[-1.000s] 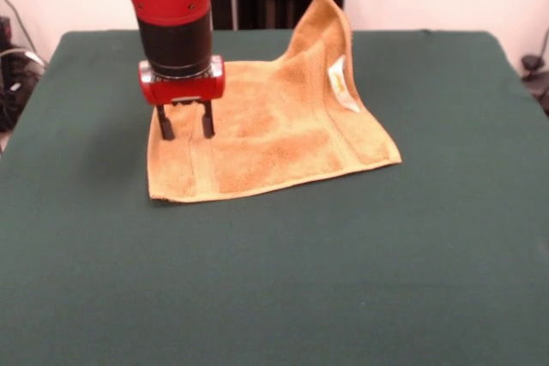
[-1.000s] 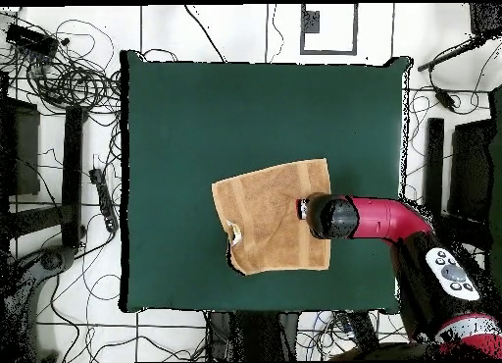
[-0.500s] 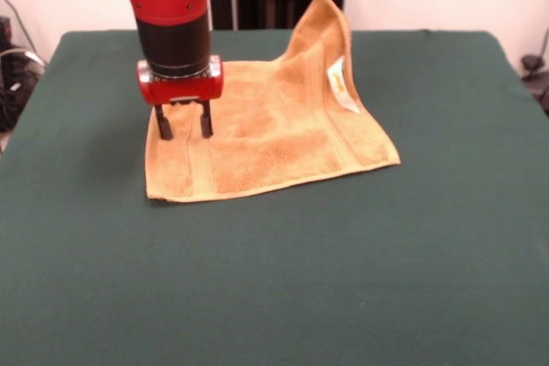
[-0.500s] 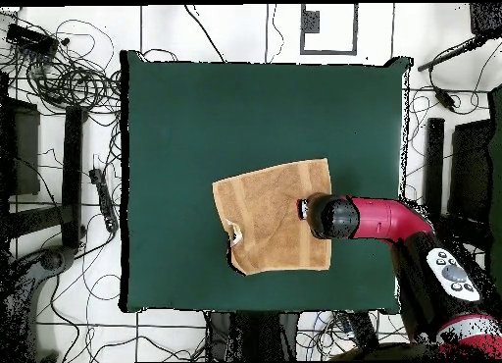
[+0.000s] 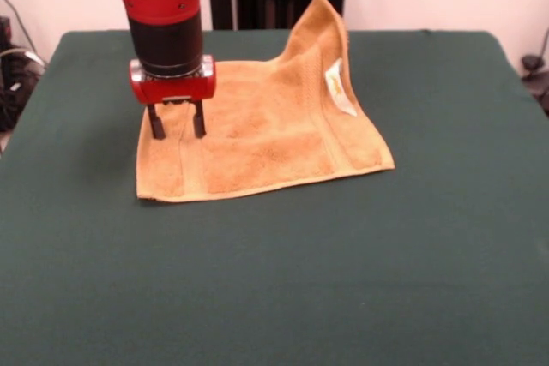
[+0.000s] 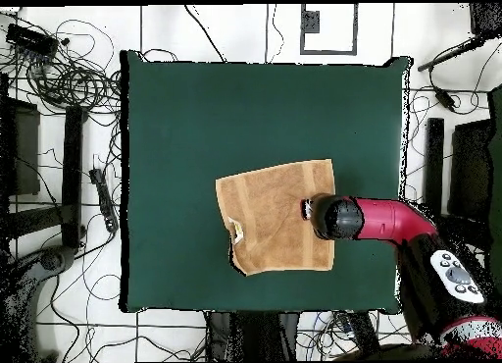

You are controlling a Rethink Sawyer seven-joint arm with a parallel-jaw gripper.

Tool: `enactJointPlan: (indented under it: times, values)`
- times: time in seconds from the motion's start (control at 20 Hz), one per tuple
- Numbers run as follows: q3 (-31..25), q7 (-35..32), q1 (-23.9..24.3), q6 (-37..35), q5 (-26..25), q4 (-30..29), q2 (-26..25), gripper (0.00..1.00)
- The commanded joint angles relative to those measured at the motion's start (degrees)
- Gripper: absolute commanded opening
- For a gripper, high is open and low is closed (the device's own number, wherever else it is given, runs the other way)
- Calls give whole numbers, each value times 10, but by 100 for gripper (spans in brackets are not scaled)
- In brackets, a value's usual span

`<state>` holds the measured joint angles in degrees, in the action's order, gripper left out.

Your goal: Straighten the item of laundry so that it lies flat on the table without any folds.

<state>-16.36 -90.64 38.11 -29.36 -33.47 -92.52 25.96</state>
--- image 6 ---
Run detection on black power strip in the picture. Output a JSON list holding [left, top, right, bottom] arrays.
[[88, 168, 120, 233]]

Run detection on black power adapter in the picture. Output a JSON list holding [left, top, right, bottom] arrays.
[[434, 88, 458, 112]]

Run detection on black stand bar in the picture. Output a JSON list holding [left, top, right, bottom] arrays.
[[61, 105, 85, 249], [425, 117, 446, 217]]

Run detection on black speckled box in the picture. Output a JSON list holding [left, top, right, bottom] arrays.
[[469, 2, 502, 38]]

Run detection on dark stand base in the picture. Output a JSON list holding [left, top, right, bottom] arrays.
[[0, 244, 76, 362]]

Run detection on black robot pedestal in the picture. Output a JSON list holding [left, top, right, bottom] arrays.
[[205, 310, 301, 362]]

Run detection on black tripod pole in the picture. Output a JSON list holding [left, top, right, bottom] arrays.
[[417, 36, 487, 73]]

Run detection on tan terry towel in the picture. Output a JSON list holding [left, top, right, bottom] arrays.
[[215, 158, 337, 277]]

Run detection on black flat panel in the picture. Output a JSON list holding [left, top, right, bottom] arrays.
[[0, 97, 41, 197], [448, 119, 495, 223]]

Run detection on dark green table cloth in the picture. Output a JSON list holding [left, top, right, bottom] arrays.
[[119, 49, 413, 315]]

